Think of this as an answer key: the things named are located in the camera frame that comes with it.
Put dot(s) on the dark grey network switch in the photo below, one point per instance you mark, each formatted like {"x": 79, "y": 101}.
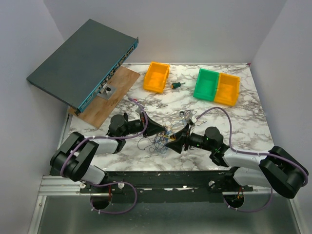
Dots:
{"x": 77, "y": 71}

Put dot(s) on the green plastic bin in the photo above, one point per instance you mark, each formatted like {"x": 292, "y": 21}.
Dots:
{"x": 206, "y": 85}

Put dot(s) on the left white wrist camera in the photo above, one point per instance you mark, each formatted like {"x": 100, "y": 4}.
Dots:
{"x": 139, "y": 110}

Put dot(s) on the left yellow plastic bin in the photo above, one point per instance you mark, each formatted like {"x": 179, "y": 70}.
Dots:
{"x": 156, "y": 76}

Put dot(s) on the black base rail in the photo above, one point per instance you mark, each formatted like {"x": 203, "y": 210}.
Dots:
{"x": 165, "y": 187}

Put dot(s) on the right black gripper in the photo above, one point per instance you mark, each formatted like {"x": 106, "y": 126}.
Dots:
{"x": 184, "y": 138}

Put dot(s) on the large ratchet wrench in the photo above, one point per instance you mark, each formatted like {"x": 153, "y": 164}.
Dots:
{"x": 184, "y": 115}

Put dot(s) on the yellow plastic bin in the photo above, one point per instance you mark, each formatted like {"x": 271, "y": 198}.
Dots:
{"x": 156, "y": 76}
{"x": 227, "y": 89}

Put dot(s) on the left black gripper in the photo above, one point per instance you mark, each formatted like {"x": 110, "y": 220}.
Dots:
{"x": 152, "y": 128}

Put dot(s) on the aluminium frame rail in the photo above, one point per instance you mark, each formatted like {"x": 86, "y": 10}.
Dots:
{"x": 57, "y": 185}

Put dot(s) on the plywood board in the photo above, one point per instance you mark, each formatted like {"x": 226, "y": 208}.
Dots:
{"x": 103, "y": 104}

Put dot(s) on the green stubby screwdriver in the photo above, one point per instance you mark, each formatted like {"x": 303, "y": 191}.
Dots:
{"x": 176, "y": 85}

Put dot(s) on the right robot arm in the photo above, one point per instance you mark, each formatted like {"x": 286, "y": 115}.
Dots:
{"x": 275, "y": 169}

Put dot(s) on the metal bracket with knob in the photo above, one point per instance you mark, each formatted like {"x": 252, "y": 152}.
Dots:
{"x": 107, "y": 91}

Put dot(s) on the right yellow plastic bin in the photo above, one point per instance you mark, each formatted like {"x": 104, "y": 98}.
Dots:
{"x": 227, "y": 89}

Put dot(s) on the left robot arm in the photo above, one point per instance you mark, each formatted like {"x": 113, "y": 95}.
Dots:
{"x": 73, "y": 158}

